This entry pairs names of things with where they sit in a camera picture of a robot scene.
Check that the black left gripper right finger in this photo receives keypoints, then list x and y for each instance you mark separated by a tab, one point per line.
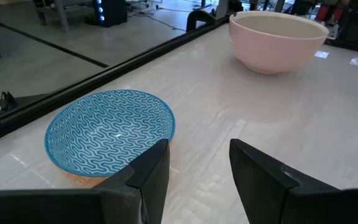
266	186

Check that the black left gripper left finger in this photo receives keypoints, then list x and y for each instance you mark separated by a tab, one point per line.
141	189

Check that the blue wave-patterned bowl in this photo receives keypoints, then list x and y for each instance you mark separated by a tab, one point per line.
107	133

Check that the pink ceramic bowl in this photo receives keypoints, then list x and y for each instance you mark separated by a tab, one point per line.
273	42

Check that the black computer tower blue lights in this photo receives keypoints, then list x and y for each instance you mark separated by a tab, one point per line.
110	12

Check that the black table edge rail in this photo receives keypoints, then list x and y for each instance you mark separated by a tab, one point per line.
89	82

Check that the black table corner bracket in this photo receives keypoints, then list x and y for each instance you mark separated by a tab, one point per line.
3	107

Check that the black clamp bracket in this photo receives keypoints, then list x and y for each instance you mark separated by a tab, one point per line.
199	18

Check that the grey desk frame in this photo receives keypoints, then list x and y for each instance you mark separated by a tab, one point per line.
54	12

